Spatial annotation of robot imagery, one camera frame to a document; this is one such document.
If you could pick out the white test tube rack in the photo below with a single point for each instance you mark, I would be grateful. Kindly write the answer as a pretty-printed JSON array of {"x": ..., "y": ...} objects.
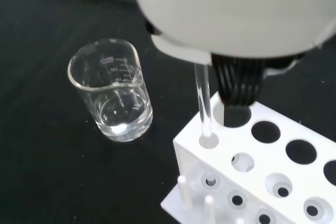
[{"x": 273, "y": 161}]

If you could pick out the black bench cloth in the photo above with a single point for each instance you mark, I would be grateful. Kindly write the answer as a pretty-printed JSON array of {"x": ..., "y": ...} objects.
[{"x": 39, "y": 129}]

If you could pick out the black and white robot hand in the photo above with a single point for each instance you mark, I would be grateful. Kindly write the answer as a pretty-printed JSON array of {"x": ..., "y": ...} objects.
[{"x": 231, "y": 11}]

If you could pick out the clear glass beaker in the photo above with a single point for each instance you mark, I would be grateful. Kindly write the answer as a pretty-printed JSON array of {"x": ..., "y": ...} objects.
[{"x": 123, "y": 127}]

